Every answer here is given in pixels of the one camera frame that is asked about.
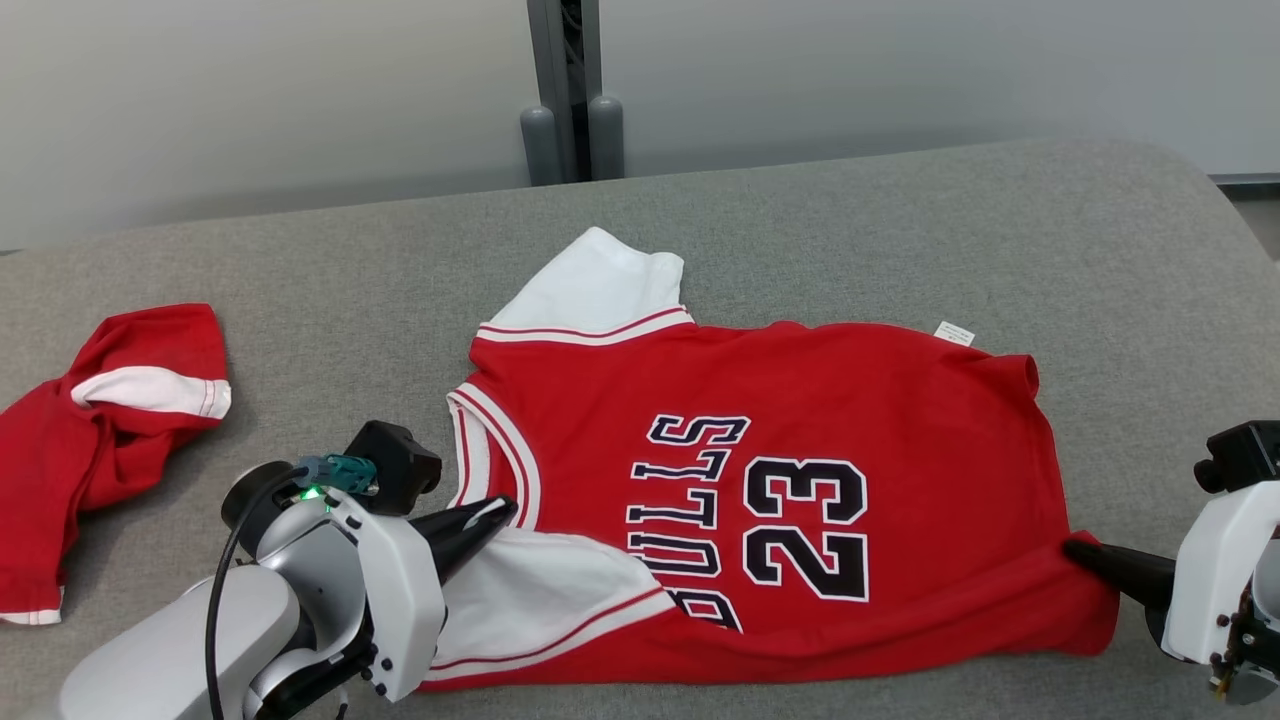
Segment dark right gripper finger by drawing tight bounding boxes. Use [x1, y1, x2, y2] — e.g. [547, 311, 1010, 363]
[1062, 538, 1180, 612]

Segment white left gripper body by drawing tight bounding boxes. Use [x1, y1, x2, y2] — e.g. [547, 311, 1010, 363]
[325, 488, 449, 704]

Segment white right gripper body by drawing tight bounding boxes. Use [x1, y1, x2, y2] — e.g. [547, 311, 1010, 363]
[1160, 485, 1280, 706]

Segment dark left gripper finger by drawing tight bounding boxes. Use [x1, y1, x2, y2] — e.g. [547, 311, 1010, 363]
[410, 496, 520, 587]

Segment red Bulls basketball jersey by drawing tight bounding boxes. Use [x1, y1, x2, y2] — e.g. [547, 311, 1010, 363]
[420, 226, 1121, 693]

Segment red white-banded shorts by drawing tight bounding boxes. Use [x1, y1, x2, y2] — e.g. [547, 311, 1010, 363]
[0, 303, 233, 627]

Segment teal left camera cable connector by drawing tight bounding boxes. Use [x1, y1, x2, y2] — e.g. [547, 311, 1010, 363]
[297, 454, 379, 498]

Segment grey cylindrical post foot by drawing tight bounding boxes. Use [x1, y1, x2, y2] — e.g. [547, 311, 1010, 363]
[588, 95, 626, 181]
[520, 105, 561, 188]

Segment grey double-rail partition post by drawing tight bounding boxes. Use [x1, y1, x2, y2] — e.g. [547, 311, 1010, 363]
[527, 0, 603, 184]

